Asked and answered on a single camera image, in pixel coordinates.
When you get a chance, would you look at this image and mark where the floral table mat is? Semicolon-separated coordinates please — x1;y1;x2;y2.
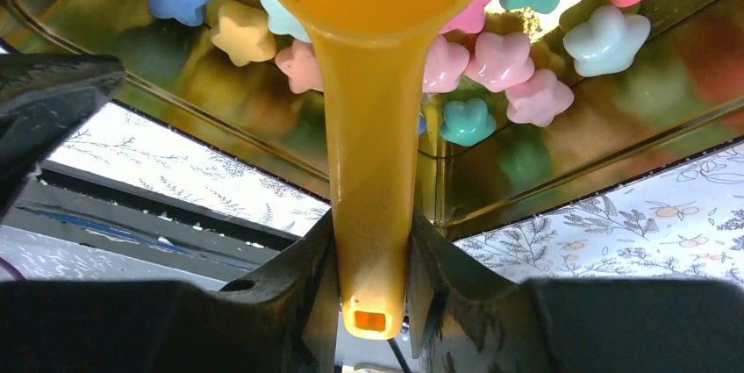
51;104;743;284

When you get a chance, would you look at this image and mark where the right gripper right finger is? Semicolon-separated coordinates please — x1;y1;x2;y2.
407;212;743;372

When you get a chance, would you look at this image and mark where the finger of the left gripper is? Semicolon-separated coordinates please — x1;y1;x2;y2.
1;54;125;217

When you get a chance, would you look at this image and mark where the orange plastic scoop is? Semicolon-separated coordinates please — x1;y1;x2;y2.
278;0;472;340

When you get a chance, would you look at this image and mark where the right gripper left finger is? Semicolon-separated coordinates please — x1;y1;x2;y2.
1;214;339;372

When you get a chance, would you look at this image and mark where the tin of star candies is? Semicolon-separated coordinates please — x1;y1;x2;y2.
1;0;743;238

